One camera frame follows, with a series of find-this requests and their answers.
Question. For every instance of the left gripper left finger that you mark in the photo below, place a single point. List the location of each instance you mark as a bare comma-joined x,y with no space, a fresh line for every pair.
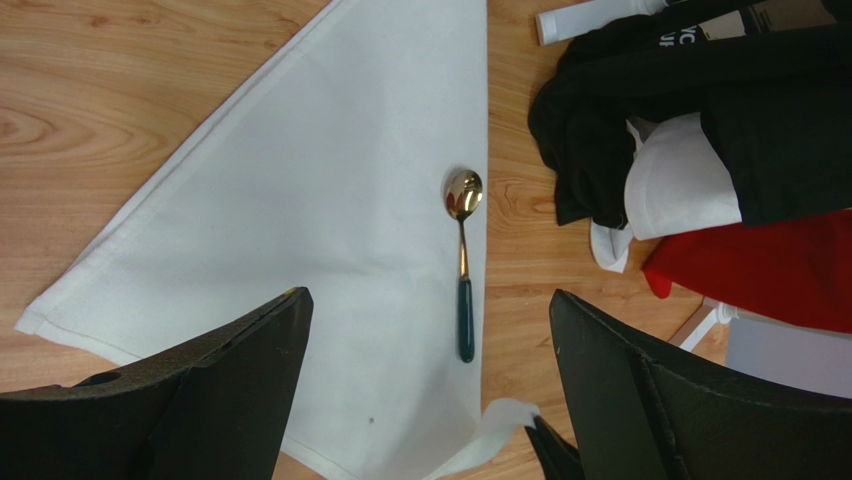
213,407

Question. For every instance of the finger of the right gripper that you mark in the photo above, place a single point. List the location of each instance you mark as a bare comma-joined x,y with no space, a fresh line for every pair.
559,459

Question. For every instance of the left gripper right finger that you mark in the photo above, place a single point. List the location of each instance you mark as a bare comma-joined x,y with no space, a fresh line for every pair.
642,408

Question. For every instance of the white cloth napkin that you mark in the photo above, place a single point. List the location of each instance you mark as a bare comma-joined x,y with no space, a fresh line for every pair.
325,170

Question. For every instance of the gold spoon green handle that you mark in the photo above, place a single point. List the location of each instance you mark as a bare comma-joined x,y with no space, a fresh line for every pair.
463,194

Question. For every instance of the red t-shirt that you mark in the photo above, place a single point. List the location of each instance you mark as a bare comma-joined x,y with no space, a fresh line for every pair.
797,272

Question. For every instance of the white flower print t-shirt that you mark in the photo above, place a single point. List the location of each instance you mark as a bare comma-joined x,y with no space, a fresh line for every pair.
676,184

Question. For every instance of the black t-shirt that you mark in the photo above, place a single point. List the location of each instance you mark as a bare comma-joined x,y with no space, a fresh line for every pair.
770,82

